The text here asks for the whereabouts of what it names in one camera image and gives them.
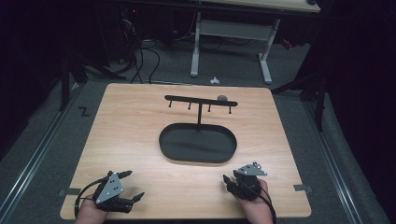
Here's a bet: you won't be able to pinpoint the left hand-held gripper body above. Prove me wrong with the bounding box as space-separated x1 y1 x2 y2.
92 170 134 215

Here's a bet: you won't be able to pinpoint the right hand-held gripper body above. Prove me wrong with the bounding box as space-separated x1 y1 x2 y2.
233 161 268 202

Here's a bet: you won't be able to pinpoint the person's right hand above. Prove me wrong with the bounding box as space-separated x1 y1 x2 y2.
237 179 276 224

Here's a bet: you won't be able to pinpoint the person's left hand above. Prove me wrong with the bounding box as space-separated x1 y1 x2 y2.
74 194 108 224

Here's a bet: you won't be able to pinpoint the black hook rack with tray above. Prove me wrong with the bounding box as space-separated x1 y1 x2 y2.
158 94 239 164

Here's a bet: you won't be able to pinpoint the black metal stand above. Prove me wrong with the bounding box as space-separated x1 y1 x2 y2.
270 59 330 133
58 46 127 112

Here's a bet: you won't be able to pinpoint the white desk with metal legs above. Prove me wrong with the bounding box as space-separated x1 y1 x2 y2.
189 0 322 86

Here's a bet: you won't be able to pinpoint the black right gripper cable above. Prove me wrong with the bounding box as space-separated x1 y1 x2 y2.
241 181 278 224

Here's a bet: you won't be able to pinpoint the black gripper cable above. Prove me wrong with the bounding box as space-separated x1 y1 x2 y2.
73 177 105 219
241 181 278 224

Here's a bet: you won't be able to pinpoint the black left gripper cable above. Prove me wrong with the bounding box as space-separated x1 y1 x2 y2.
73 177 105 219

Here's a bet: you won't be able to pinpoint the metal floor rail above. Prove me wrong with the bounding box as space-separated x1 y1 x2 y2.
0 82 84 218
303 101 366 224

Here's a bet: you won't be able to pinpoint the black floor cables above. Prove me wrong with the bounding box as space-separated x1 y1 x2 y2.
120 18 162 85

